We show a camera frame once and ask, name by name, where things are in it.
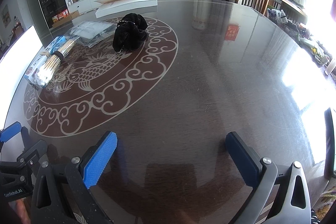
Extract clear plastic bag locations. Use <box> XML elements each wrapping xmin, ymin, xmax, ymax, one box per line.
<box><xmin>64</xmin><ymin>21</ymin><xmax>117</xmax><ymax>48</ymax></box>

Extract blue white cream box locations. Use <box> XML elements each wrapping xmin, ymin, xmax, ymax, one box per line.
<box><xmin>23</xmin><ymin>36</ymin><xmax>66</xmax><ymax>88</ymax></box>

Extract cardboard box on floor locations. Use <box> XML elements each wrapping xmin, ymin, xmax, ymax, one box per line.
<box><xmin>52</xmin><ymin>10</ymin><xmax>80</xmax><ymax>28</ymax></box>

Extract flat white box lid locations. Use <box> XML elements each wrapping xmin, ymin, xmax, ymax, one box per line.
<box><xmin>95</xmin><ymin>0</ymin><xmax>158</xmax><ymax>18</ymax></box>

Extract bundle of wooden sticks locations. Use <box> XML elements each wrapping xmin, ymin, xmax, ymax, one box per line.
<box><xmin>35</xmin><ymin>38</ymin><xmax>77</xmax><ymax>88</ymax></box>

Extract person's left hand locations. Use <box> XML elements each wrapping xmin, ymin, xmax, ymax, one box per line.
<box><xmin>15</xmin><ymin>199</ymin><xmax>31</xmax><ymax>224</ymax></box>

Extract wooden side table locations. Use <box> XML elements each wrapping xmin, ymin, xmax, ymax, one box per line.
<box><xmin>236</xmin><ymin>0</ymin><xmax>307</xmax><ymax>24</ymax></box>

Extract large white storage box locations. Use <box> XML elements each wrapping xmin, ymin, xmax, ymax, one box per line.
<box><xmin>0</xmin><ymin>26</ymin><xmax>42</xmax><ymax>128</ymax></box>

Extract black velvet pouch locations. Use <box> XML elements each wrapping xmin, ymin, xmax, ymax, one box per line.
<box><xmin>112</xmin><ymin>13</ymin><xmax>148</xmax><ymax>53</ymax></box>

